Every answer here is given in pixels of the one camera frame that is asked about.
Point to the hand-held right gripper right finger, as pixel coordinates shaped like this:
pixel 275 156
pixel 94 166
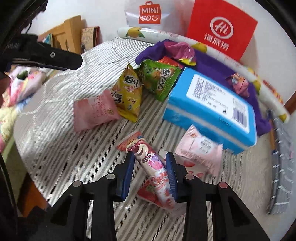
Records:
pixel 172 178

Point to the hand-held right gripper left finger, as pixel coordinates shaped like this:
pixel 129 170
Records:
pixel 126 178

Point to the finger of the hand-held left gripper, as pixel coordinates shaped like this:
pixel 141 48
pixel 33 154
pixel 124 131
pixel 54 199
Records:
pixel 57 58

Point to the white red strawberry snack packet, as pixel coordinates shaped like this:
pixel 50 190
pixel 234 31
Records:
pixel 239 85
pixel 194 172
pixel 150 162

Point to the pale pink strawberry packet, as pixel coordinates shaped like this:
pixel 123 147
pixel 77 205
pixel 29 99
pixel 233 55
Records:
pixel 198 146

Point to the pink snack packet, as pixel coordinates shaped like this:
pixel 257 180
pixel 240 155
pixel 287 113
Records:
pixel 92 111

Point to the yellow snack packet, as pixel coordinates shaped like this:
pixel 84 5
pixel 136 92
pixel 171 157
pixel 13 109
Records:
pixel 127 92

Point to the blue tissue box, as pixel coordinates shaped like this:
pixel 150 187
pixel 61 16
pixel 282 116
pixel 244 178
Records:
pixel 208 99

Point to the green snack packet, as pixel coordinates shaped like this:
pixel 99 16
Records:
pixel 157 78

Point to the magenta snack packet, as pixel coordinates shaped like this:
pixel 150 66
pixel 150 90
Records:
pixel 179 49

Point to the wooden chair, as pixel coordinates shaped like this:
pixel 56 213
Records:
pixel 69 32

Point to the floral bedding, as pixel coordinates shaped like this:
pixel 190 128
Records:
pixel 20 88

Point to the striped quilt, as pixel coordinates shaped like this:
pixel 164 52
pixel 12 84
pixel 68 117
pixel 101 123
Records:
pixel 57 150

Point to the white plastic bag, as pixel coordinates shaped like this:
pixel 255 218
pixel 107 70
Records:
pixel 131 20

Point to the lemon print paper roll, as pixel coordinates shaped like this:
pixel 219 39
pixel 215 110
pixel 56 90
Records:
pixel 150 37

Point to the grey checked folded cloth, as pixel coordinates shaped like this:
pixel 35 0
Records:
pixel 284 162

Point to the purple towel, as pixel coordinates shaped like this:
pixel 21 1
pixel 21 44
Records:
pixel 215 67

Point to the red paper bag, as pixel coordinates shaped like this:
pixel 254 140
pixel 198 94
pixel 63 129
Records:
pixel 201 14

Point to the brown picture frame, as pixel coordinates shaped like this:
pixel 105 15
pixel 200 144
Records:
pixel 90 37

